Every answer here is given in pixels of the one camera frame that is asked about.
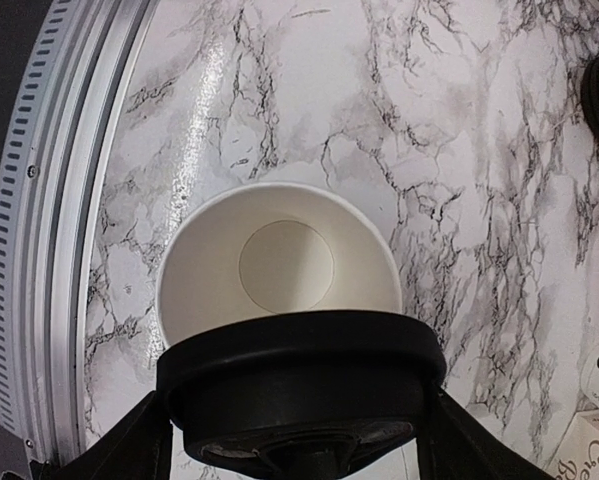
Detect black cup lid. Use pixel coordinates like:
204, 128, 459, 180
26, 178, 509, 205
156, 310, 446, 479

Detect white paper cup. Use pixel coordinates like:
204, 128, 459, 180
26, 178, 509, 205
155, 182, 403, 346

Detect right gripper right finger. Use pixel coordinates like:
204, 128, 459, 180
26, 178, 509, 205
416, 385, 550, 480

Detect paper takeout bag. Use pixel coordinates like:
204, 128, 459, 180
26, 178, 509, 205
547, 410, 599, 480

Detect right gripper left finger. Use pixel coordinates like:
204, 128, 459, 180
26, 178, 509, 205
63, 392, 173, 479

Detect aluminium front rail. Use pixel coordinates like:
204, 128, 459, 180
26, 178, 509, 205
0, 1, 156, 464

